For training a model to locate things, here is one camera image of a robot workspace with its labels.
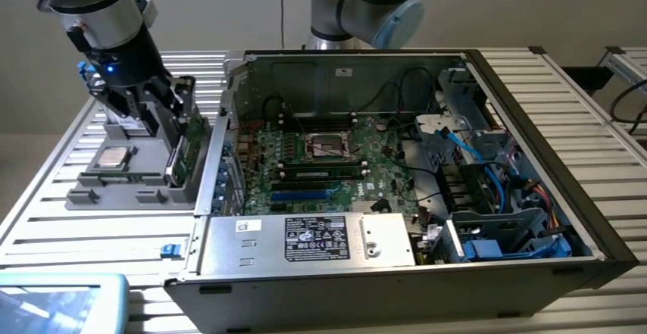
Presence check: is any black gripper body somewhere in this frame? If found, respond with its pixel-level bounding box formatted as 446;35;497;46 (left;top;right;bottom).
67;22;174;96

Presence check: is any green graphics card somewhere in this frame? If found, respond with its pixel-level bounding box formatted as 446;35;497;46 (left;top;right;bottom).
166;112;211;188

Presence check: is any disk drive with white label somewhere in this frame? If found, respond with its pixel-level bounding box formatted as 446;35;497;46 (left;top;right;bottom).
107;107;152;139

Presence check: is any silver CPU chip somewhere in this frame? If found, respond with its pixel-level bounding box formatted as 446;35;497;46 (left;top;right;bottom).
95;146;138;170

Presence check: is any grey parts rack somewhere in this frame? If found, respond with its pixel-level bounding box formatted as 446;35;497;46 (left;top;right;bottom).
64;101;211;211

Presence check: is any CPU socket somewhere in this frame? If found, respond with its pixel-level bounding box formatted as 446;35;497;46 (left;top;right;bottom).
302;132;355;160

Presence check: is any black expansion slot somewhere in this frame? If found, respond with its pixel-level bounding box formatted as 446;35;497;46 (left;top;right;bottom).
271;181;330;192

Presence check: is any installed RAM stick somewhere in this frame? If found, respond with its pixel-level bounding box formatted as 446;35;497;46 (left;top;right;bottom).
277;166;370;182

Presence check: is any green motherboard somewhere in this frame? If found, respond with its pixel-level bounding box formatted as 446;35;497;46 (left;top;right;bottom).
242;114;421;216

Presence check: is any blue expansion slot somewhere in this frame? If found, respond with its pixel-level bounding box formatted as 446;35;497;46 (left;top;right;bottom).
270;190;329;201

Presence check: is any silver power supply unit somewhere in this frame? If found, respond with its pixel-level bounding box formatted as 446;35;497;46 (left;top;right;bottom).
199;214;417;276

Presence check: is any open black PC case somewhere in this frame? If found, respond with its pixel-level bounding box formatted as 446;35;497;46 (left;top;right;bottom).
162;48;641;334

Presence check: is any teach pendant with blue rim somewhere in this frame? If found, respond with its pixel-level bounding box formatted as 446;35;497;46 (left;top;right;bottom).
0;272;131;334

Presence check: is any metal disk bay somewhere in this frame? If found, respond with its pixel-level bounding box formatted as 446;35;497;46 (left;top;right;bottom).
414;67;511;161

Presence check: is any blue drive caddy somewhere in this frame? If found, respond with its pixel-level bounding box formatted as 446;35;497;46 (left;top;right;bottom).
462;235;575;262

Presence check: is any black hanging cable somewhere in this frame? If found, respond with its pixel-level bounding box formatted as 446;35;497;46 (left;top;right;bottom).
279;0;289;49

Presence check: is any blue SATA wire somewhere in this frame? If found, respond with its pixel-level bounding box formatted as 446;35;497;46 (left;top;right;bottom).
438;128;507;214

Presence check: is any aluminium profile frame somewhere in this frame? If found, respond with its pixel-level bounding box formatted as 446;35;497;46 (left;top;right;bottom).
595;45;647;95

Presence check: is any black looped cable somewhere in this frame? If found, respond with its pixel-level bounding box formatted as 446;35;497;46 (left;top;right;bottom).
610;78;647;126

